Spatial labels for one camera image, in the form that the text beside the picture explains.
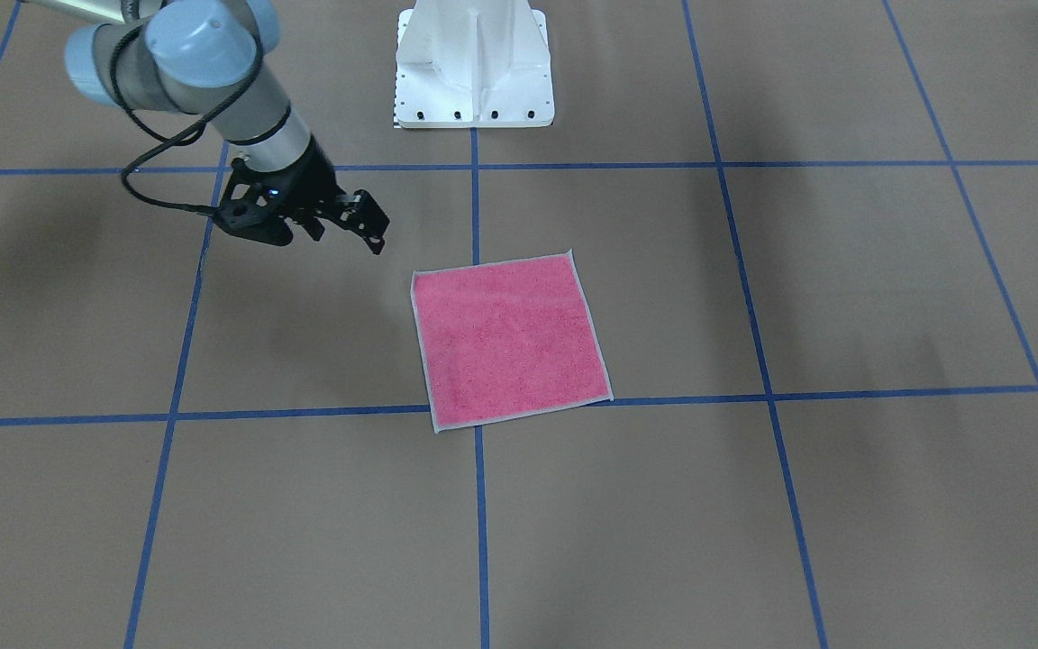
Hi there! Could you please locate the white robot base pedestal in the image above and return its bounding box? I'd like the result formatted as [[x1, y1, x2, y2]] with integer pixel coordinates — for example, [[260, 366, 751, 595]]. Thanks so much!
[[393, 1, 556, 129]]

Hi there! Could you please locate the pink and grey towel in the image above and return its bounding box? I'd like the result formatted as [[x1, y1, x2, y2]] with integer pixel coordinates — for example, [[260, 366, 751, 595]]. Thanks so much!
[[409, 251, 614, 433]]

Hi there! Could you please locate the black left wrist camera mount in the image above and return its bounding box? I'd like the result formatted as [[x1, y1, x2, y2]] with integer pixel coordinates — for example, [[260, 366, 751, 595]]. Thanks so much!
[[211, 157, 294, 247]]

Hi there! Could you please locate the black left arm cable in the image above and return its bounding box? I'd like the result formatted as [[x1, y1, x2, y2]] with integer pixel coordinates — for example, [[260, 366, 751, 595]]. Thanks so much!
[[107, 0, 260, 215]]

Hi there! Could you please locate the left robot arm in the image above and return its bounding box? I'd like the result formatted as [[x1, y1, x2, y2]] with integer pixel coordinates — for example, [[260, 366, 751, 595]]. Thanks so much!
[[45, 1, 390, 254]]

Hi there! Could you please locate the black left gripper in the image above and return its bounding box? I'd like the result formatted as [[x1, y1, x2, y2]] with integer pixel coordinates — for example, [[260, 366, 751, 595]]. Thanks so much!
[[249, 140, 391, 256]]

